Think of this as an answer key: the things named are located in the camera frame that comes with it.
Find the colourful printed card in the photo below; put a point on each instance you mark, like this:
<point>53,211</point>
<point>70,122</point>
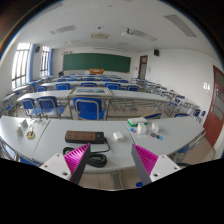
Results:
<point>133,130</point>

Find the white ceiling projector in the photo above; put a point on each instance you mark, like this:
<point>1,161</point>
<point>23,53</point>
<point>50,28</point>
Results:
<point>127,33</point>

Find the group of grey desks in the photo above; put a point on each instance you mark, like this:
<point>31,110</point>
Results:
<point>136,96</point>

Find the orange wooden lectern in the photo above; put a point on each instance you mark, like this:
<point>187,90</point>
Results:
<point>96,71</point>

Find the narrow bright window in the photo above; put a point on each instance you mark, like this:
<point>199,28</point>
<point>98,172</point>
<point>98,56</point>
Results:
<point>44,61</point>

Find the dark brown power strip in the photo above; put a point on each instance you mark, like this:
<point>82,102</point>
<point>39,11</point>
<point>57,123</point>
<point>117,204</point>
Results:
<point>83,136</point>

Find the ceiling air conditioner unit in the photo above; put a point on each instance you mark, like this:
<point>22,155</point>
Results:
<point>100,35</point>

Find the red door with window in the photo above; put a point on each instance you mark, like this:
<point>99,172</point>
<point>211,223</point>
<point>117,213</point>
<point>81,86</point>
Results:
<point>215,106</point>

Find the black wall speaker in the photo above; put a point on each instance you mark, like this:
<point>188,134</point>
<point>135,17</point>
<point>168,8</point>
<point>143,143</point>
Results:
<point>37,49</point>
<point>156,52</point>

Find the large bright window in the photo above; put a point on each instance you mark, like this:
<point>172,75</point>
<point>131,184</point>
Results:
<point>20,65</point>

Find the white and green case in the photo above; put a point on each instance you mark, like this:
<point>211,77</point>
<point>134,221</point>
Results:
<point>137,121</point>

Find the white wall switch panel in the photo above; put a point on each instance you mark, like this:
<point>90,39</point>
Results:
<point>206,87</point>

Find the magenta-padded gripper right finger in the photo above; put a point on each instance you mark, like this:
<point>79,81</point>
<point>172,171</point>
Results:
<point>148,163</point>

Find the framed landscape picture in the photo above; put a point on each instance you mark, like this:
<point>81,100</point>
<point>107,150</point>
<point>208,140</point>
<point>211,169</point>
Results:
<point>90,91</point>

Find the small white labelled box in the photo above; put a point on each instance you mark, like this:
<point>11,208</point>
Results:
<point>142,128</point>
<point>155,127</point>

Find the brown door with window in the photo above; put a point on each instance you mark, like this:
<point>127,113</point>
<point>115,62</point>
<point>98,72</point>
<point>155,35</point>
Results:
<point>143,67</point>

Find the dark round sticker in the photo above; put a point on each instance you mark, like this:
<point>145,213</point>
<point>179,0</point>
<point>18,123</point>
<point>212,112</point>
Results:
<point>153,135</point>

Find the group of ceiling lights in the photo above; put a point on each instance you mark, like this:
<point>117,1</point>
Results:
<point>63,29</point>

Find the green chalkboard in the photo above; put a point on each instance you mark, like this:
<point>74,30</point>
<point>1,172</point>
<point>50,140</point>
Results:
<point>96,62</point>

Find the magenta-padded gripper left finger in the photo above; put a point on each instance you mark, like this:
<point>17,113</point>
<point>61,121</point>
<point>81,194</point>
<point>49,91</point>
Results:
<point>71,163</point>

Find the pile of colourful cards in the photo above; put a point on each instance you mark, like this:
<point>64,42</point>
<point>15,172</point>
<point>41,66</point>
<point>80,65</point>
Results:
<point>40,122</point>

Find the white card stand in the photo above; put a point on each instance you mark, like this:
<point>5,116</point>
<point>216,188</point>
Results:
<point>24,124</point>

